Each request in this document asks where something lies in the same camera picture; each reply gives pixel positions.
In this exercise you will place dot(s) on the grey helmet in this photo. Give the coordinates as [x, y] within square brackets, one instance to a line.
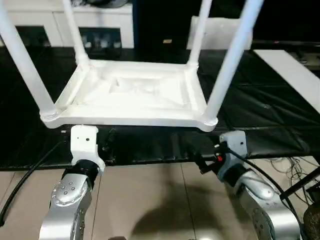
[113, 3]

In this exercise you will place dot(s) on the dark low table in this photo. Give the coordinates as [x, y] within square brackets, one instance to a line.
[287, 44]

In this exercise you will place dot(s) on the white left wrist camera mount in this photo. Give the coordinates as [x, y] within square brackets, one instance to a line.
[83, 142]

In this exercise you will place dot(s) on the white glass-door cabinet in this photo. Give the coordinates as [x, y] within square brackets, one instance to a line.
[100, 17]

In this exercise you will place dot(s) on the white plastic table top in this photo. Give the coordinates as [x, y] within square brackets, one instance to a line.
[137, 100]

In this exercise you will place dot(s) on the black work mat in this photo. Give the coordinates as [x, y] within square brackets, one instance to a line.
[275, 105]

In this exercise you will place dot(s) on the black stand leg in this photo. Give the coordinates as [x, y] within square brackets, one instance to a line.
[300, 182]

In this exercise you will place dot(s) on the white plastic table leg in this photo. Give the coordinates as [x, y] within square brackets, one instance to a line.
[198, 37]
[22, 62]
[75, 32]
[232, 57]

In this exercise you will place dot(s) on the black box with gold label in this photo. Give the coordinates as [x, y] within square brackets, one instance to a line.
[157, 20]

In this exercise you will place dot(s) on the white flat board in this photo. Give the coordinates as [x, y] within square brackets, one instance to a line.
[287, 67]

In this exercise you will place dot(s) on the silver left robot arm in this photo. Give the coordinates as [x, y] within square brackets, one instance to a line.
[67, 195]

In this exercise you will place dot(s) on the brown woven stool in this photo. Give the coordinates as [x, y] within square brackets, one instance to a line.
[312, 217]

